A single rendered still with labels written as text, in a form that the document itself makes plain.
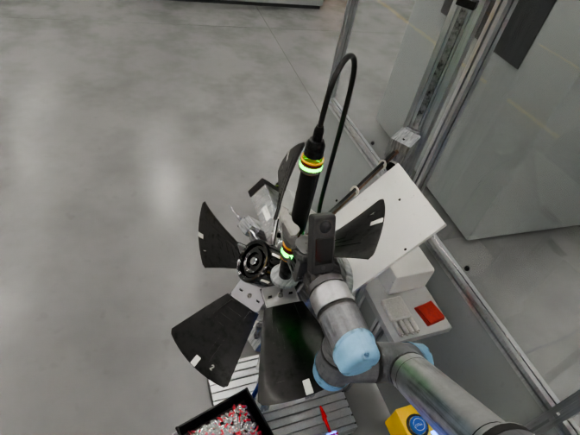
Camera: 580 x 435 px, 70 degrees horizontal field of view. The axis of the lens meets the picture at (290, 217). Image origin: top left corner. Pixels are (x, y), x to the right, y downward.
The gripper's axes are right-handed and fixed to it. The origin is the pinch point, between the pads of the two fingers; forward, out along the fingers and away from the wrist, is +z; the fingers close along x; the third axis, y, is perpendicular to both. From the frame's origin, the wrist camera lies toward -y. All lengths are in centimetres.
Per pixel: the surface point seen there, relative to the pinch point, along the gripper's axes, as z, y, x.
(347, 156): 89, 62, 70
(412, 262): 13, 50, 59
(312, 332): -15.7, 27.4, 3.9
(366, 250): -11.5, 3.8, 13.0
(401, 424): -38, 40, 21
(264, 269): 1.4, 22.6, -3.8
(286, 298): -4.3, 28.7, 1.3
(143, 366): 44, 147, -40
